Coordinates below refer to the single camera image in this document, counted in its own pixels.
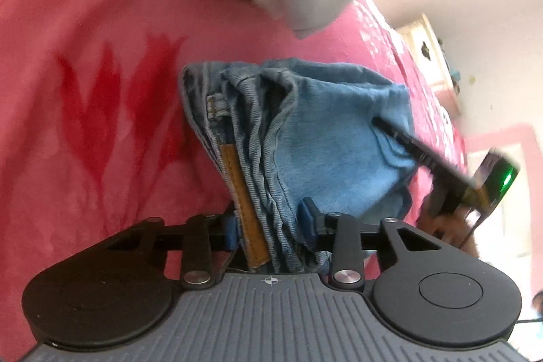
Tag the person's right hand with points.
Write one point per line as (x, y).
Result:
(454, 232)

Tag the cream nightstand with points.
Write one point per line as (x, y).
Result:
(420, 44)

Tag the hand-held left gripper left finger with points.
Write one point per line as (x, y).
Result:
(231, 232)

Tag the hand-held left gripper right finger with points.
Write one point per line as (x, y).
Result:
(309, 224)

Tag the red floral blanket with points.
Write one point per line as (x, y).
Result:
(85, 48)

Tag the blue denim jeans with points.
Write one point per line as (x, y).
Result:
(331, 124)

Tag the pink white bed headboard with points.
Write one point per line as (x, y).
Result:
(500, 133)

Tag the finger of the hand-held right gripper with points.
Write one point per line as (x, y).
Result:
(424, 154)

